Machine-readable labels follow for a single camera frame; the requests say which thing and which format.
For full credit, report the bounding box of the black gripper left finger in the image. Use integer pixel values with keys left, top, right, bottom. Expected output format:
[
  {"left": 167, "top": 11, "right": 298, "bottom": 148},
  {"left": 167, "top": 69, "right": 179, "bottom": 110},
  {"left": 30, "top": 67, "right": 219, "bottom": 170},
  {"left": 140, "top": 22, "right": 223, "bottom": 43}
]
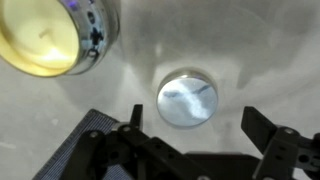
[{"left": 59, "top": 103, "right": 214, "bottom": 180}]

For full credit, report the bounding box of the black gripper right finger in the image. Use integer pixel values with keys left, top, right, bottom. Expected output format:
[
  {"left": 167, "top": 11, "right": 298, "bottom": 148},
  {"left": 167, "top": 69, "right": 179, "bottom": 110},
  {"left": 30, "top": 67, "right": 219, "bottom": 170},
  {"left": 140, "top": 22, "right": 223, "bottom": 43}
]
[{"left": 240, "top": 105, "right": 320, "bottom": 180}]

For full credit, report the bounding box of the silver round lid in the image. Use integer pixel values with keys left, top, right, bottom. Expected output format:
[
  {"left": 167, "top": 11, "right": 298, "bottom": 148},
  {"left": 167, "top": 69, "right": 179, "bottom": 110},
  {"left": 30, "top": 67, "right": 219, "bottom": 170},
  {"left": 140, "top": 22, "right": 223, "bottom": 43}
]
[{"left": 155, "top": 67, "right": 220, "bottom": 129}]

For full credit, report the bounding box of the dark blue cloth mat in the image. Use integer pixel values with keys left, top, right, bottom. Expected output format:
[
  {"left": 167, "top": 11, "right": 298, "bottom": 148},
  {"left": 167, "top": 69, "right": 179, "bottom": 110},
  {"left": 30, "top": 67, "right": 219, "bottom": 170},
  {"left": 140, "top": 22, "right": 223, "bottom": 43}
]
[{"left": 31, "top": 108, "right": 141, "bottom": 180}]

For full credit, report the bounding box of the silver jar with candle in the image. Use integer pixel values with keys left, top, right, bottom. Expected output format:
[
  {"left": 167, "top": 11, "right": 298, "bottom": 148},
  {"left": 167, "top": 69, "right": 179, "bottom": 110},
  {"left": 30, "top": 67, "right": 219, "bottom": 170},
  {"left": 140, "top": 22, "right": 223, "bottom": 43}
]
[{"left": 0, "top": 0, "right": 121, "bottom": 78}]

